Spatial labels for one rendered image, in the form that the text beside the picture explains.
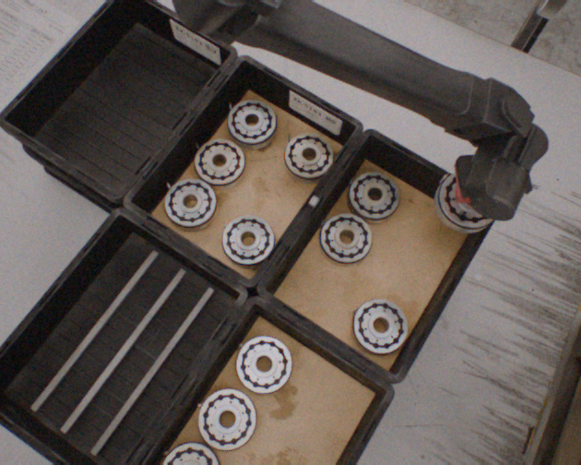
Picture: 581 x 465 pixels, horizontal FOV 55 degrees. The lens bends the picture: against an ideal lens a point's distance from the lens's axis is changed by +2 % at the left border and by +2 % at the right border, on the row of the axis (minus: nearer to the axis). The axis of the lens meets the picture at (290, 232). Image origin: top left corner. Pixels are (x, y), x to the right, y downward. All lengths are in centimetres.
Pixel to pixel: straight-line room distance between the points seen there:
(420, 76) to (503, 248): 74
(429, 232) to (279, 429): 48
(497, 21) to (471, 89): 188
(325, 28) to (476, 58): 98
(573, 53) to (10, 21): 202
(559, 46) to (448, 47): 111
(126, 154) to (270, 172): 31
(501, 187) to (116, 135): 81
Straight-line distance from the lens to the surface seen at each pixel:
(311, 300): 109
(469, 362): 127
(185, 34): 127
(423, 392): 124
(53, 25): 162
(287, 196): 115
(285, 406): 107
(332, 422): 107
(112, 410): 111
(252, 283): 99
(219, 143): 117
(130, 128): 126
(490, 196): 74
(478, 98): 72
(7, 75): 157
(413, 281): 113
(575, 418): 197
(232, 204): 115
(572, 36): 267
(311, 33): 60
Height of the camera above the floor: 190
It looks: 72 degrees down
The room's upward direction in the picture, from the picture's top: 4 degrees clockwise
